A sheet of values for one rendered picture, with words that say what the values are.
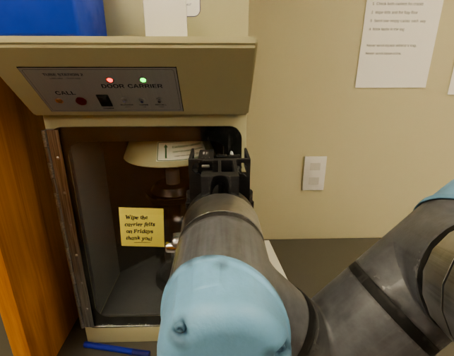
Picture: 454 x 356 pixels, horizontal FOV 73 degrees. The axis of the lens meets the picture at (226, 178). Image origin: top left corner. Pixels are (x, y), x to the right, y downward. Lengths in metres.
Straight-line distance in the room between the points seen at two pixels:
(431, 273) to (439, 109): 0.97
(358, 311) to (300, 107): 0.78
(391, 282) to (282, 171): 0.79
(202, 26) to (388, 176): 0.81
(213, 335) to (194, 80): 0.32
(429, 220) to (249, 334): 0.14
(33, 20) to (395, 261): 0.42
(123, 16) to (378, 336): 0.48
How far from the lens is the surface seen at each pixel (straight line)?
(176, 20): 0.42
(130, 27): 0.51
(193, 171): 0.35
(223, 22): 0.50
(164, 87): 0.43
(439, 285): 0.20
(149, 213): 0.55
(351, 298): 0.24
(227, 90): 0.43
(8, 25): 0.45
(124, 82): 0.43
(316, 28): 0.97
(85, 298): 0.68
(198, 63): 0.40
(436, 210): 0.25
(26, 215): 0.62
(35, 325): 0.69
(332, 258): 1.00
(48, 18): 0.43
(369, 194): 1.12
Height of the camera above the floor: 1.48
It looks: 20 degrees down
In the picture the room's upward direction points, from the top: straight up
